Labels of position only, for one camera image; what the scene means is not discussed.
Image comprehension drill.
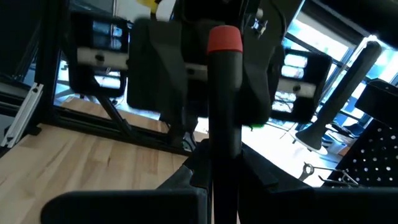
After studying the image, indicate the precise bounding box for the black perforated pegboard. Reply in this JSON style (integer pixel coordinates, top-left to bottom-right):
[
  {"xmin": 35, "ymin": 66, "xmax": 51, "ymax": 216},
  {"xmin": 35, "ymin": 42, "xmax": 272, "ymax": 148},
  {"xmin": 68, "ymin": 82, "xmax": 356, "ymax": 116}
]
[{"xmin": 326, "ymin": 119, "xmax": 398, "ymax": 188}]

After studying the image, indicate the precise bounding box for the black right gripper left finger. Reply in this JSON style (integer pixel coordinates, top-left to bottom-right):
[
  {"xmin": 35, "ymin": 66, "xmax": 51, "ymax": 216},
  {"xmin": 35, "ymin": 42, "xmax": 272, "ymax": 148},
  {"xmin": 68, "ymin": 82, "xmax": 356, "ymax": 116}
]
[{"xmin": 40, "ymin": 139, "xmax": 215, "ymax": 224}]

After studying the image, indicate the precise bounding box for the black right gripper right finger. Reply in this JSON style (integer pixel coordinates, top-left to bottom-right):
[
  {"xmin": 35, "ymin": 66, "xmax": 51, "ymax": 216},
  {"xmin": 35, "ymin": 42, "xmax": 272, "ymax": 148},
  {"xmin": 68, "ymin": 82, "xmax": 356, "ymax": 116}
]
[{"xmin": 239, "ymin": 144, "xmax": 398, "ymax": 224}]

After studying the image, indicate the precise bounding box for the silver double-prong peg hook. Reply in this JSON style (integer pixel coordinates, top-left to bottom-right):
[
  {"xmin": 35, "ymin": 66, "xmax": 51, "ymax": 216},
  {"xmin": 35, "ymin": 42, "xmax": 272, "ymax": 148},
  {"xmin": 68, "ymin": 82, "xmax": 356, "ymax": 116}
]
[{"xmin": 312, "ymin": 166, "xmax": 345, "ymax": 173}]

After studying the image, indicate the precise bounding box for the white aluminium extrusion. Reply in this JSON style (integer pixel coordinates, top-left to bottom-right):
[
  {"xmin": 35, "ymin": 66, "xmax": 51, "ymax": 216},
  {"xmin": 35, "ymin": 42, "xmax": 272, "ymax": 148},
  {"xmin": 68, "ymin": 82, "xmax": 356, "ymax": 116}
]
[{"xmin": 0, "ymin": 82, "xmax": 44, "ymax": 149}]

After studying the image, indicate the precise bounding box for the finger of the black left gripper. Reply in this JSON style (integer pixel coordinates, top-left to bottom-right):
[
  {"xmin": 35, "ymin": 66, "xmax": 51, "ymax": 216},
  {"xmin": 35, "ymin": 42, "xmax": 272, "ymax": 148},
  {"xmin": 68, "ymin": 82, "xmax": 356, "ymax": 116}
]
[
  {"xmin": 127, "ymin": 17, "xmax": 188, "ymax": 139},
  {"xmin": 242, "ymin": 27, "xmax": 285, "ymax": 125}
]

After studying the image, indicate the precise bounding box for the black pole flared base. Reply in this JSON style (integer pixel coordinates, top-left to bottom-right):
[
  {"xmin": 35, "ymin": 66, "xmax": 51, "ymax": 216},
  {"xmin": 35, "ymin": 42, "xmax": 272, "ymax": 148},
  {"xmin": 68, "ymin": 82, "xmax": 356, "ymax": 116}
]
[{"xmin": 294, "ymin": 40, "xmax": 383, "ymax": 156}]

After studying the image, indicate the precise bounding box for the black aluminium table frame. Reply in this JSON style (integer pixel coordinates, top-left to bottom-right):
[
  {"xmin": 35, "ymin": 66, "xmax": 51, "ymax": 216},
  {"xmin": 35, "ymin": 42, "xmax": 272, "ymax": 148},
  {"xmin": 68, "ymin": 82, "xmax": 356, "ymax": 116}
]
[{"xmin": 0, "ymin": 0, "xmax": 193, "ymax": 156}]

